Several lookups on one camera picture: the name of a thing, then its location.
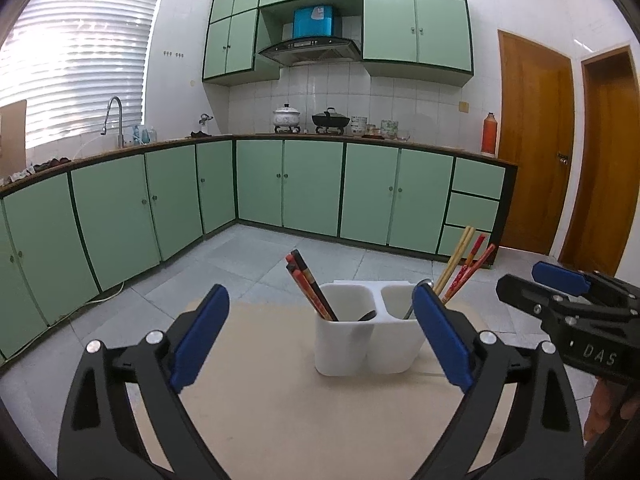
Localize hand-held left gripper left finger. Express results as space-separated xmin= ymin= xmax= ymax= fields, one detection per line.
xmin=57 ymin=283 xmax=231 ymax=480

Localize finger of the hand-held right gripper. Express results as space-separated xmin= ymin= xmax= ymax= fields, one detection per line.
xmin=496 ymin=274 xmax=628 ymax=328
xmin=531 ymin=261 xmax=640 ymax=306

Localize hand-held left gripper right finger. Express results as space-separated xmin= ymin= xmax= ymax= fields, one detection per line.
xmin=411 ymin=282 xmax=586 ymax=480

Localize white two-compartment utensil holder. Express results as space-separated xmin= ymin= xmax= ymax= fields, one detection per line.
xmin=314 ymin=278 xmax=428 ymax=377

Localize person's right hand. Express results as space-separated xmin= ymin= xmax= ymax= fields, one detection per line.
xmin=582 ymin=376 xmax=638 ymax=441

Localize metal spoon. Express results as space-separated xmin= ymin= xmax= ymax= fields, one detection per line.
xmin=402 ymin=279 xmax=436 ymax=321

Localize wooden door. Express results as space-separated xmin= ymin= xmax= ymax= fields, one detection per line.
xmin=556 ymin=45 xmax=640 ymax=278
xmin=497 ymin=30 xmax=576 ymax=257

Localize orange thermos flask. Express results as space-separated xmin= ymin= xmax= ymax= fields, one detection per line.
xmin=481 ymin=111 xmax=499 ymax=157

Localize green base cabinets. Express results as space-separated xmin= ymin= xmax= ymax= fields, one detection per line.
xmin=0 ymin=134 xmax=518 ymax=361

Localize chrome kitchen faucet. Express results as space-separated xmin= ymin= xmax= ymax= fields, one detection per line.
xmin=100 ymin=96 xmax=126 ymax=150

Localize dark cloths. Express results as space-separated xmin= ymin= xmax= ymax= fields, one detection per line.
xmin=10 ymin=157 xmax=73 ymax=181

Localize white lidded pot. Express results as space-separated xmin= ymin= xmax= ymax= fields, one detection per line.
xmin=272 ymin=104 xmax=302 ymax=133

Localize black wok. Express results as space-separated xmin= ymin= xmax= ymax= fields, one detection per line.
xmin=311 ymin=107 xmax=352 ymax=135

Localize brown cardboard sheet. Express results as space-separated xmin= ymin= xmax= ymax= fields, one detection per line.
xmin=0 ymin=100 xmax=28 ymax=178

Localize white window blinds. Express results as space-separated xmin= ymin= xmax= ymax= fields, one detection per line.
xmin=0 ymin=0 xmax=166 ymax=151

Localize steel range hood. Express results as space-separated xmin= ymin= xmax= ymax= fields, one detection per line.
xmin=256 ymin=37 xmax=362 ymax=67

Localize blue box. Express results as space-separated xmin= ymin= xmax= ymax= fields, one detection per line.
xmin=292 ymin=5 xmax=336 ymax=40

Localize white floor cable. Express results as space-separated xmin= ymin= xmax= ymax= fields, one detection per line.
xmin=75 ymin=280 xmax=126 ymax=306

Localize green wall cabinets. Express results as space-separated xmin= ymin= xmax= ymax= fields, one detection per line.
xmin=201 ymin=0 xmax=475 ymax=90

